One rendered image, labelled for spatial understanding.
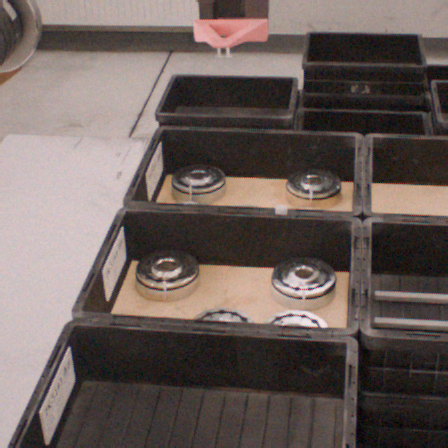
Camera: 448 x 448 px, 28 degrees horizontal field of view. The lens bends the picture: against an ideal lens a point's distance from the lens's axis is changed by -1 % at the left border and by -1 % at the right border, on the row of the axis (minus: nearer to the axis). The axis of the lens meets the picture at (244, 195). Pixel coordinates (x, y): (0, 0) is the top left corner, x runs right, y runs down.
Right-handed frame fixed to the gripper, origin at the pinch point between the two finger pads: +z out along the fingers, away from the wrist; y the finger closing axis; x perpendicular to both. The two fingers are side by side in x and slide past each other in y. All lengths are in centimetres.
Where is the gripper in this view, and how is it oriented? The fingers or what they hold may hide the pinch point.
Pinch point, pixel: (221, 6)
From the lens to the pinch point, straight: 76.3
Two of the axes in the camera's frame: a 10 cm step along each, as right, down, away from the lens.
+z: -0.9, 5.0, -8.6
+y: 0.4, 8.6, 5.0
